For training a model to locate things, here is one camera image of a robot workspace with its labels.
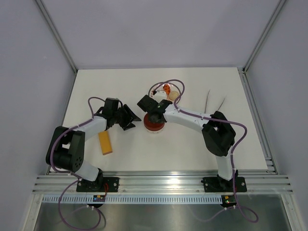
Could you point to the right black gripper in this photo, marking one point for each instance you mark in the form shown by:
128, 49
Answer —
160, 121

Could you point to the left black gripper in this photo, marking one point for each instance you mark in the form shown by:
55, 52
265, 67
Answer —
134, 118

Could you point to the red lunch box lid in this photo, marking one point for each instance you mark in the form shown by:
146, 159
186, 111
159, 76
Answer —
156, 125

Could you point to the steel lunch box bowl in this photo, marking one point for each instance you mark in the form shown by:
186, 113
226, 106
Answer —
154, 128

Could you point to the metal food tongs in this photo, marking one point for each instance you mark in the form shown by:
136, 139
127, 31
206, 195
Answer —
214, 102

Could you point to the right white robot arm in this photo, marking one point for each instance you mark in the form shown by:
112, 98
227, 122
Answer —
218, 134

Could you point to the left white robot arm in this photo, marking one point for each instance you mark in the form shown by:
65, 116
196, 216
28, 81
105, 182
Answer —
66, 150

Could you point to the white patterned plate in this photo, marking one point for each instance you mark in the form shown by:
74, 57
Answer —
159, 86

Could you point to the round white bun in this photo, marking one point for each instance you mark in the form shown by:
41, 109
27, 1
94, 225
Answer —
173, 95

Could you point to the orange carrot piece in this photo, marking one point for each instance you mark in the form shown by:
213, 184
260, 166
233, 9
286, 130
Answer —
167, 89

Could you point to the yellow wooden block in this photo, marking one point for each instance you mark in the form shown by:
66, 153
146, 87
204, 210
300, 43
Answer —
105, 143

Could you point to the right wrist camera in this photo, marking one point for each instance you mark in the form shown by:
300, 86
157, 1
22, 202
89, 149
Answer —
160, 95

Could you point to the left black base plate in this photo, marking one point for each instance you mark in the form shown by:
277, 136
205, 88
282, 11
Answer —
109, 184

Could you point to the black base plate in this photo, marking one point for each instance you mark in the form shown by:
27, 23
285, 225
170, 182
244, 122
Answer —
109, 184
211, 184

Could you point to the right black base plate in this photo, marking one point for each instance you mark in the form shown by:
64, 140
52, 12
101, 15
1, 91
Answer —
211, 184

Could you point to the aluminium front rail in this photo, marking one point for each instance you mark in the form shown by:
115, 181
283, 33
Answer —
168, 182

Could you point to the aluminium rail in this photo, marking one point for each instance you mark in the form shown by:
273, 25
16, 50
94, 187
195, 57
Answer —
272, 168
168, 182

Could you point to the perforated cable tray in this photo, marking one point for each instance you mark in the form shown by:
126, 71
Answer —
134, 199

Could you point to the left aluminium frame post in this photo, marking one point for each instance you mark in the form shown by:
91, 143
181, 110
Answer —
56, 35

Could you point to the aluminium frame post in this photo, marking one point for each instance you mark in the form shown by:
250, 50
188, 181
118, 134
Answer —
56, 35
264, 34

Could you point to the right side aluminium rail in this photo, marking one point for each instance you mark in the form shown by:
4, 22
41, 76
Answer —
272, 168

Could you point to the right aluminium frame post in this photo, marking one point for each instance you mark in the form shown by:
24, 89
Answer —
264, 34

